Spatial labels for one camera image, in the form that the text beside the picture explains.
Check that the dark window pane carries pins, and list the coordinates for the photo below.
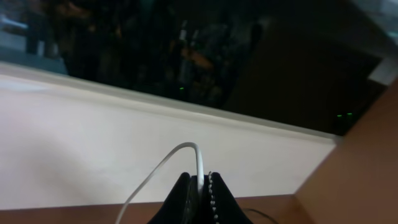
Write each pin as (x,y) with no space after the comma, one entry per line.
(318,65)

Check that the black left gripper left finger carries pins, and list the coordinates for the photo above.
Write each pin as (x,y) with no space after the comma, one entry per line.
(181,204)

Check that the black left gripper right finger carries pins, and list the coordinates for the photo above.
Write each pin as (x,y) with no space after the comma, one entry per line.
(219,205)

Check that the cardboard panel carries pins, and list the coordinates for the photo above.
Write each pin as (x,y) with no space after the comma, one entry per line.
(357,182)

